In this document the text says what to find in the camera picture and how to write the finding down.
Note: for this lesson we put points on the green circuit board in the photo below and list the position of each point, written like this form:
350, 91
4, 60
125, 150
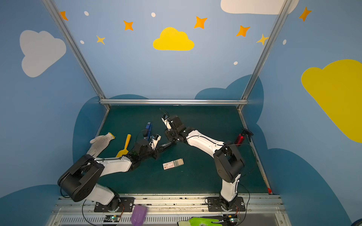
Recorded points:
230, 219
112, 219

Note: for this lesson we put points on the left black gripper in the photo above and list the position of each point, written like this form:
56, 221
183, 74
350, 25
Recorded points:
158, 147

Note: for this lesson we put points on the aluminium frame left post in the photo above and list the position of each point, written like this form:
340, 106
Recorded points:
62, 26

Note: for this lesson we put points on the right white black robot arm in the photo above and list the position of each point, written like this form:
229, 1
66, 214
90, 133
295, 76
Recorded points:
228, 160

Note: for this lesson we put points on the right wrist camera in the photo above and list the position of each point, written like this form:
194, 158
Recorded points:
175, 122

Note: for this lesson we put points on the white knit work glove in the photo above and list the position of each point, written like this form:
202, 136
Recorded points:
99, 143

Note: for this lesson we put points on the left green circuit board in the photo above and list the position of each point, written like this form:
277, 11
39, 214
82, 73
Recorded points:
112, 219

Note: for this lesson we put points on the red white staple box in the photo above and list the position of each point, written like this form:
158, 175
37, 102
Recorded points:
173, 164

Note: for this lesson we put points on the aluminium frame post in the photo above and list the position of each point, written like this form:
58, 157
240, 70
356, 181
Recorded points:
277, 26
62, 26

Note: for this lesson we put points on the green work glove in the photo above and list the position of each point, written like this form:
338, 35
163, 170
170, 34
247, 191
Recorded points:
200, 221

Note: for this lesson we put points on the black stapler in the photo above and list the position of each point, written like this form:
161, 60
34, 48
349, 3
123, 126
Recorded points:
163, 147

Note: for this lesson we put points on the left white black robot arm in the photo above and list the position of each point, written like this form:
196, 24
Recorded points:
80, 181

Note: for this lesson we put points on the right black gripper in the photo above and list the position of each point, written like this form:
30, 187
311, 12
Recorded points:
172, 133

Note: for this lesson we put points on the right green circuit board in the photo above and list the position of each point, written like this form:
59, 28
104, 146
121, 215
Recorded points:
230, 219

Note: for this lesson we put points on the aluminium front rail bed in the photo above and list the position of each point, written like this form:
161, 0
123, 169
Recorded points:
167, 210

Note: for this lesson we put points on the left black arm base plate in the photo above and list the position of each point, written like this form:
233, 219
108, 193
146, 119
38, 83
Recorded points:
120, 204

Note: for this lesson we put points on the yellow plastic scoop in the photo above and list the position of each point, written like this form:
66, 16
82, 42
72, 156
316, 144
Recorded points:
124, 151

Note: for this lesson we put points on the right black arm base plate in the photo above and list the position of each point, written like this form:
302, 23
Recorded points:
216, 204

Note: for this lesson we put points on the red spray bottle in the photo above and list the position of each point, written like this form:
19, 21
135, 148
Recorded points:
244, 135

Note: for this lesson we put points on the aluminium frame rear crossbar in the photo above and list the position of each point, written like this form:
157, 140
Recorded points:
172, 102

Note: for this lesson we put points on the aluminium frame right post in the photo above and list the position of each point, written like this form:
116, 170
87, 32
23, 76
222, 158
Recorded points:
277, 26

